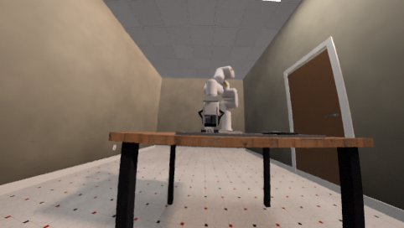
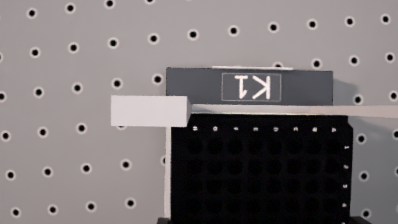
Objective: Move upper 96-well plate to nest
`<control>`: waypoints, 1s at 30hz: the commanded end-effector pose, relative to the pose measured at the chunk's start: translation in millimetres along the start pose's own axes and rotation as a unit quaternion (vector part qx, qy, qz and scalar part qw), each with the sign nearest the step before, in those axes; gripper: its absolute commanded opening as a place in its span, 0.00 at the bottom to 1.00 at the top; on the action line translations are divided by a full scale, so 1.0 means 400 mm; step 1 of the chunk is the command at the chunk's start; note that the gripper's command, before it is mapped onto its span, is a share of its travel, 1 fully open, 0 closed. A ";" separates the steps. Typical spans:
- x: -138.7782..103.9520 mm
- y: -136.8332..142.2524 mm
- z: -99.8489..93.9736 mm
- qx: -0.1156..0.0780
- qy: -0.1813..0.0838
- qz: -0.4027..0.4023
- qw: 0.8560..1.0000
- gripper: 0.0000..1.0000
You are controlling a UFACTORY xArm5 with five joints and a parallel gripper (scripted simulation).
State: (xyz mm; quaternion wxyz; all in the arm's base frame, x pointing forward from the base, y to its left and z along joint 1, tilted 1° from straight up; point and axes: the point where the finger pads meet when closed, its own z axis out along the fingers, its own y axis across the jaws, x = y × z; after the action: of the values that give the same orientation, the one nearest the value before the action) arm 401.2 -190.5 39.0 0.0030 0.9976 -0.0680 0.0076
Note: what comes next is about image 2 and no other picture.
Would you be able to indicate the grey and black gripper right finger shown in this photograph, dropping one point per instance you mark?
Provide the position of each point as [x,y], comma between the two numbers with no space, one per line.
[358,220]

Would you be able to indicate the black well plate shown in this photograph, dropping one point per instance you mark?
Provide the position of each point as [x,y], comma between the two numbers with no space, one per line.
[315,147]

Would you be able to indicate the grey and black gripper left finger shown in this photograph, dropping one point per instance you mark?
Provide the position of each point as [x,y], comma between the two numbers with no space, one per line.
[164,221]

